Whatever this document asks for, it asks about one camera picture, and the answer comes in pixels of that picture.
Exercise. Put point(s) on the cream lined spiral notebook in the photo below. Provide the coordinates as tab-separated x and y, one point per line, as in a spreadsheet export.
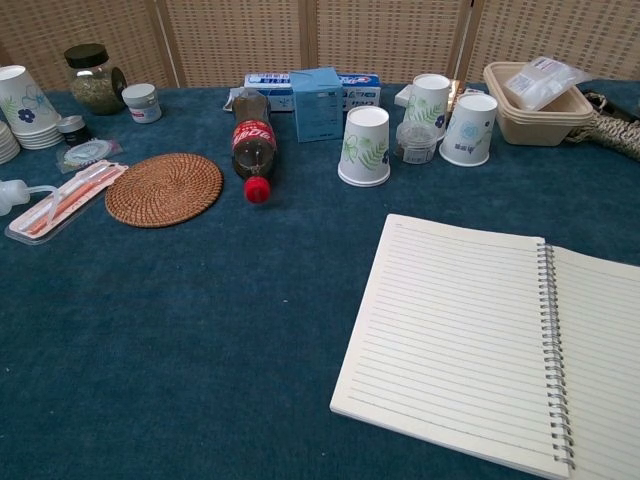
465	340

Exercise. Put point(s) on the paper cup with green fern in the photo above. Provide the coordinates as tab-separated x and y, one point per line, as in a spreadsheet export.
365	150
425	100

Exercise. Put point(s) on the cola bottle with red cap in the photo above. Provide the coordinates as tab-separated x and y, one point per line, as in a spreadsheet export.
253	142

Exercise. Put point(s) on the small clear plastic tub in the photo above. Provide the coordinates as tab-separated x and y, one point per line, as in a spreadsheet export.
415	145

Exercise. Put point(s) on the light blue carton box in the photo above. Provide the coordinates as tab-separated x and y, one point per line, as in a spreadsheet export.
316	105

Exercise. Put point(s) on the white blue toothpaste box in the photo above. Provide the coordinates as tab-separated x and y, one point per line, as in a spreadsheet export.
267	92

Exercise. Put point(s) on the round woven rattan coaster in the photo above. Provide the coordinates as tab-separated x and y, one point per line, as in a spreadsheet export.
164	190

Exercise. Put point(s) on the small white box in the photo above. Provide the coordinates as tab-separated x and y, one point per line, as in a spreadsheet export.
403	96

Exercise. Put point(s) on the paper cup with blue print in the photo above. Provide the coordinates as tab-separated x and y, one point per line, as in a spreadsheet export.
467	132

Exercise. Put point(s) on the teal blue table cloth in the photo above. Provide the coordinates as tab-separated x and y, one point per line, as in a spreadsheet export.
140	325

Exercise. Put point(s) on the wooden woven folding screen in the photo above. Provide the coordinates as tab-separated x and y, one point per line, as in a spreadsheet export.
240	35

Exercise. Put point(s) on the small white labelled jar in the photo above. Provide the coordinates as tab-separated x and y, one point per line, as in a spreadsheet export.
142	104

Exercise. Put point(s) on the stacked beige pulp trays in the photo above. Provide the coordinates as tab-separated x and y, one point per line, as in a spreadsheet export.
535	125

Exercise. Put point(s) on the small clear plastic packet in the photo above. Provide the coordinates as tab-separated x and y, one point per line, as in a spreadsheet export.
87	152

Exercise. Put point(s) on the pink toothbrush blister pack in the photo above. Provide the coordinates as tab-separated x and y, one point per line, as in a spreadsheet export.
65	200

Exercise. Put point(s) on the small black-lidded jar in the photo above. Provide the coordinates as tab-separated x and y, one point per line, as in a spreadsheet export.
74	129

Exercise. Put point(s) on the clear plastic bag with label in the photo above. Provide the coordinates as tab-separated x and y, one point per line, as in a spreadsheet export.
542	82

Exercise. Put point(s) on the glass herb jar black lid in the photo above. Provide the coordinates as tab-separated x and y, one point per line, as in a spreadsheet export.
96	85

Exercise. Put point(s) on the stack of white saucers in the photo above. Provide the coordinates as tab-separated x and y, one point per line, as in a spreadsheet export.
45	137
7	145

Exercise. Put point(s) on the white squeeze bottle with tube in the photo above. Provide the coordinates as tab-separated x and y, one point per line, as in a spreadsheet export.
7	196

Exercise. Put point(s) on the paper cup with blue flower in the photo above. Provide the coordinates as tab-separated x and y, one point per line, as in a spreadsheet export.
25	102

